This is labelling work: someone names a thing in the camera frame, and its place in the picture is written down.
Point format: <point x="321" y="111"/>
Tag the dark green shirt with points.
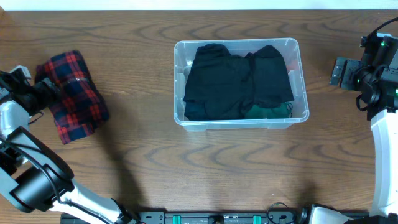
<point x="281" y="112"/>

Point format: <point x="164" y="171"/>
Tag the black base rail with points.
<point x="273" y="216"/>

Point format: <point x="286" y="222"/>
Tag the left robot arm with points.
<point x="33" y="177"/>

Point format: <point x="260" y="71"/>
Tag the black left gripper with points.
<point x="45" y="98"/>

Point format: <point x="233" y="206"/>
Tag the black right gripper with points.
<point x="354" y="67"/>

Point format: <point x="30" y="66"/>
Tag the red navy plaid shirt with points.
<point x="81" y="109"/>

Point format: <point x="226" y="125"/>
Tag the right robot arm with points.
<point x="379" y="101"/>

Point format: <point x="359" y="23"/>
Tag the clear plastic storage bin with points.
<point x="184" y="54"/>

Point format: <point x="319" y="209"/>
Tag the pink printed t-shirt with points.
<point x="292" y="65"/>

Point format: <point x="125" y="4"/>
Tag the black drawstring garment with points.
<point x="223" y="86"/>

